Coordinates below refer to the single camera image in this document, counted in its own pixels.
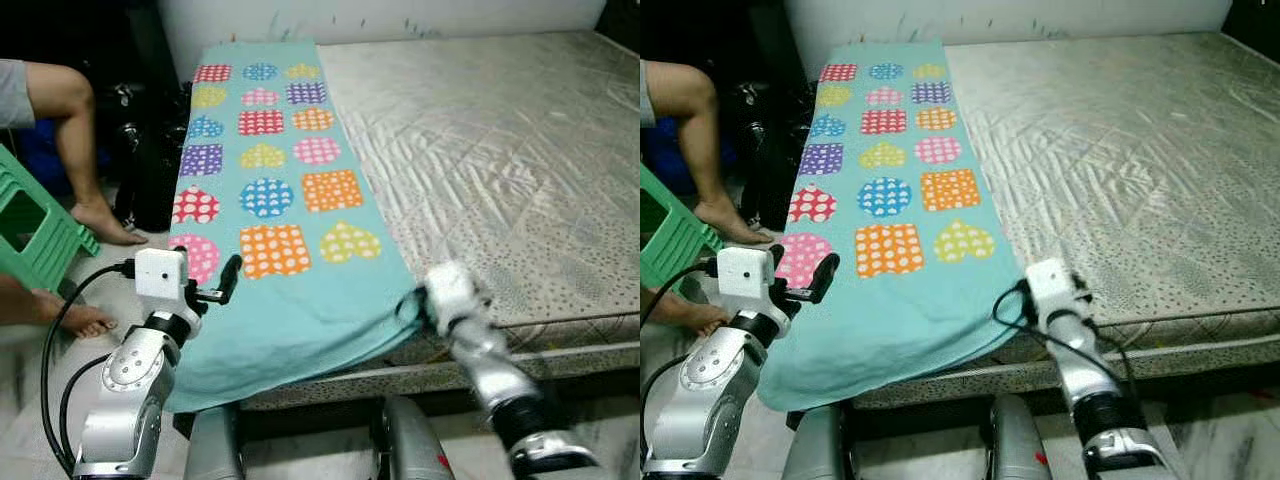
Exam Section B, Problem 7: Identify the teal blanket with colourful shapes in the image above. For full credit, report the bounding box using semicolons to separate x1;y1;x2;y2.
165;40;426;413
755;40;1031;413

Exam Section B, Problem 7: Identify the black bag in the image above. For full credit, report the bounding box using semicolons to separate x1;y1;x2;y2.
108;80;193;233
735;80;816;229

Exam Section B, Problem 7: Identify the green plastic stool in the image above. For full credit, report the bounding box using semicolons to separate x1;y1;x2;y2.
640;165;721;291
0;145;101;293

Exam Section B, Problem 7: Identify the dark blue object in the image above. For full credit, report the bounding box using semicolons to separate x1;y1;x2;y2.
645;125;701;196
15;120;76;196

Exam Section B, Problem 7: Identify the silver left robot leg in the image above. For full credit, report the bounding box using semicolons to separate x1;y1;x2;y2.
183;403;248;480
783;403;858;480

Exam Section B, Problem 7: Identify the silver robot leg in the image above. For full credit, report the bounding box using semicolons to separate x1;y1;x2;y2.
183;403;248;480
783;403;858;480
372;393;456;480
983;393;1053;480

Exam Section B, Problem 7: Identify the silver right robot leg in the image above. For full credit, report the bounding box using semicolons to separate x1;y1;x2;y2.
372;393;456;480
983;393;1053;480

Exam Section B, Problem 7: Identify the beige quilted mattress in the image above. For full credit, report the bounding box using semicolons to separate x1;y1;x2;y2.
315;30;641;366
945;30;1280;351

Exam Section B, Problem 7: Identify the black tufted headboard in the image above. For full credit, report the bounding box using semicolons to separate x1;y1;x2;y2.
600;0;641;31
1225;0;1280;36

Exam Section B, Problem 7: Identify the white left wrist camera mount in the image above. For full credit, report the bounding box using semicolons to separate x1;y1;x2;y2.
133;248;191;316
715;247;776;316

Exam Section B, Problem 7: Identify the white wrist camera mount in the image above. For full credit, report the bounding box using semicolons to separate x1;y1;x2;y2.
425;262;491;336
1025;257;1093;326
133;248;191;316
715;247;776;316

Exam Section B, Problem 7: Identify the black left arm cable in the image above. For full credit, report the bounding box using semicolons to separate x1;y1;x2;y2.
640;355;691;466
57;352;111;473
640;258;719;326
40;260;138;476

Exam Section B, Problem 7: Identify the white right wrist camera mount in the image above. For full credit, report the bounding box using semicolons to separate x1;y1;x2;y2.
425;262;491;336
1025;257;1093;326

